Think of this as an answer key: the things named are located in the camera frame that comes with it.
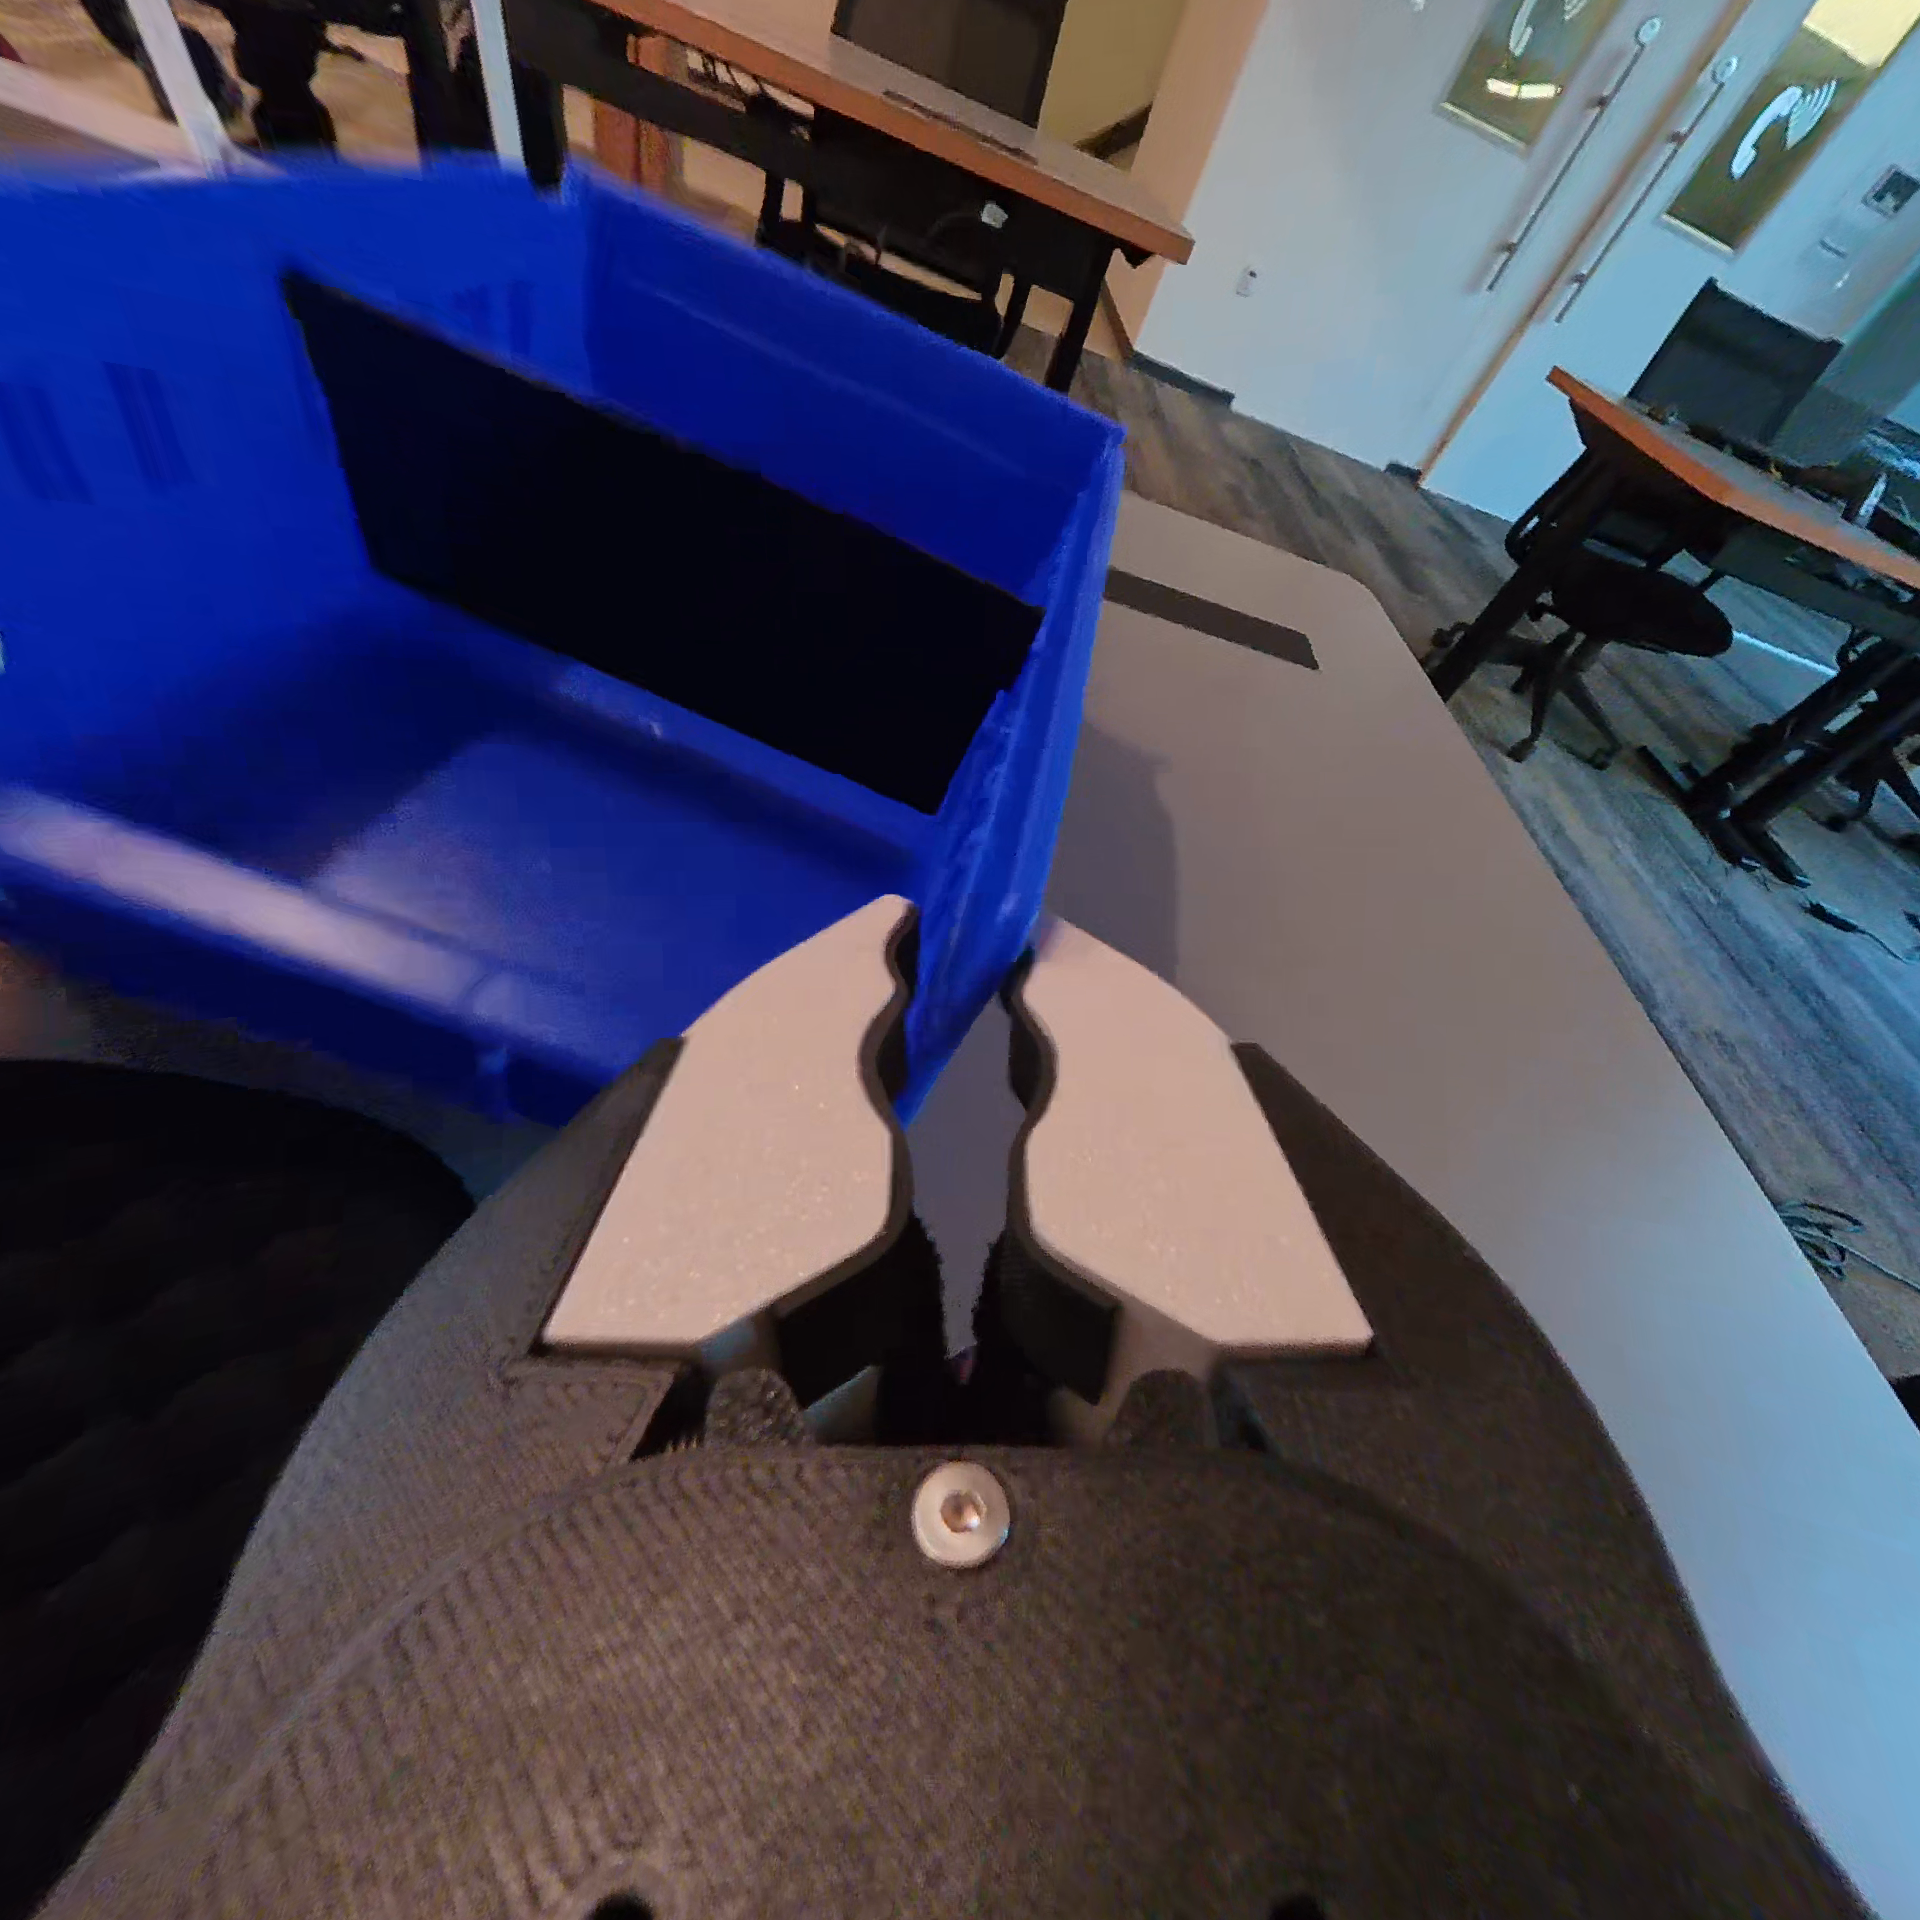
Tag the black bin divider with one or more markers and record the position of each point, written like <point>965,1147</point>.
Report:
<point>674,600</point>

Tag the black office chair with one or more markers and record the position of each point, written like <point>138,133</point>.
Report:
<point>945,44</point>
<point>1725,368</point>

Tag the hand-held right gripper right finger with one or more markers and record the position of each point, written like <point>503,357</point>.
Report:
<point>1171,1184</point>

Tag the wooden office desk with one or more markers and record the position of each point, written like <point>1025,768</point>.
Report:
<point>1725,481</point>
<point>902,120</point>

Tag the blue storage bin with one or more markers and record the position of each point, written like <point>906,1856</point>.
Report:
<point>375,809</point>

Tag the grey desk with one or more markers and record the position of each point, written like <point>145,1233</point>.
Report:
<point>1424,975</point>

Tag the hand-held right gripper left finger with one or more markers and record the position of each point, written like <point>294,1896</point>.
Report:
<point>734,1171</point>

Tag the black dimpled wrist pad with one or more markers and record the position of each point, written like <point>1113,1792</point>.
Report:
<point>149,1348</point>

